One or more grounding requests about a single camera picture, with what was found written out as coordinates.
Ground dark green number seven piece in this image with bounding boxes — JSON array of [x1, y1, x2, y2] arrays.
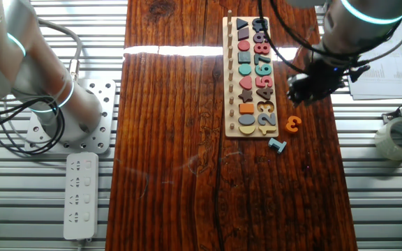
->
[[254, 53, 271, 66]]

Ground printed paper sheet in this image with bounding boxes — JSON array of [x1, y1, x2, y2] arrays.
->
[[347, 20, 402, 101]]

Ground grey cable with metal connector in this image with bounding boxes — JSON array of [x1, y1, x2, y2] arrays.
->
[[36, 17, 83, 82]]

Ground brown number four piece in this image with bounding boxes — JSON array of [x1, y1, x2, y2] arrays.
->
[[255, 86, 274, 101]]

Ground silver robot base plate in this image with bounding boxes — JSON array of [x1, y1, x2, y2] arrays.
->
[[24, 78, 117, 155]]

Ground teal number six piece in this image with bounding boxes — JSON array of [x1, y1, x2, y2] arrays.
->
[[255, 63, 272, 77]]

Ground orange rectangle piece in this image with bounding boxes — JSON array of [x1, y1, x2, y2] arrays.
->
[[239, 102, 255, 115]]

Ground wooden shape puzzle board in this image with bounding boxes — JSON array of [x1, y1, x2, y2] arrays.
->
[[222, 16, 279, 139]]

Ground orange number three piece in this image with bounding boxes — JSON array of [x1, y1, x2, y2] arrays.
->
[[284, 115, 303, 134]]

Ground cream semicircle piece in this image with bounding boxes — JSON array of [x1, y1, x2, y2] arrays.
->
[[238, 125, 257, 136]]

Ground brown star piece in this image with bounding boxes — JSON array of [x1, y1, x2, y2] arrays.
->
[[238, 89, 254, 103]]

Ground black base cable bundle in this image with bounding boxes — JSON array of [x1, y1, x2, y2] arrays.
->
[[0, 96, 66, 155]]

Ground navy number zero piece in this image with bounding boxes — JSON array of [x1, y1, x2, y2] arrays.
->
[[251, 17, 269, 33]]

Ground pink heart piece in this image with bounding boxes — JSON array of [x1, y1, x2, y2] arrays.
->
[[239, 75, 253, 91]]

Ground grey-blue oval piece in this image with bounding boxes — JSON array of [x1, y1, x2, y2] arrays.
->
[[237, 114, 256, 126]]

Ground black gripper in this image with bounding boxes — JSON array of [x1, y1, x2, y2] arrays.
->
[[286, 59, 347, 107]]

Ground pink number five piece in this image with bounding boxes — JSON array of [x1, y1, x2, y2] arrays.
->
[[255, 75, 274, 89]]

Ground cream number one piece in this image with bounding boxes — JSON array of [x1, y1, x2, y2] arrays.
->
[[258, 125, 278, 136]]

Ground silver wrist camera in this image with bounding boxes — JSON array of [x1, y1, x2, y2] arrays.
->
[[287, 73, 309, 87]]

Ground grey-blue number two piece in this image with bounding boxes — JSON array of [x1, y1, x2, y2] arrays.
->
[[257, 112, 277, 127]]

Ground red number eight piece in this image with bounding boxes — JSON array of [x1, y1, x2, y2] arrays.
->
[[253, 42, 271, 55]]

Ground white power strip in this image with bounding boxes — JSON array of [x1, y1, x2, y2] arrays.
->
[[63, 152, 99, 241]]

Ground thin gripper cable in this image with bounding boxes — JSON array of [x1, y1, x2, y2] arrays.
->
[[255, 0, 402, 75]]

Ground clear tape roll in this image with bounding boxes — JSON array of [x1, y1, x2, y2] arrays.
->
[[374, 116, 402, 161]]

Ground purple number nine piece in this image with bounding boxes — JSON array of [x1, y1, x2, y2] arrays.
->
[[253, 31, 269, 44]]

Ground teal octagon piece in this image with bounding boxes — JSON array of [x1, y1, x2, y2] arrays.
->
[[238, 63, 253, 77]]

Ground light blue number one piece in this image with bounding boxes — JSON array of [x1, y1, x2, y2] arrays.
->
[[267, 137, 288, 155]]

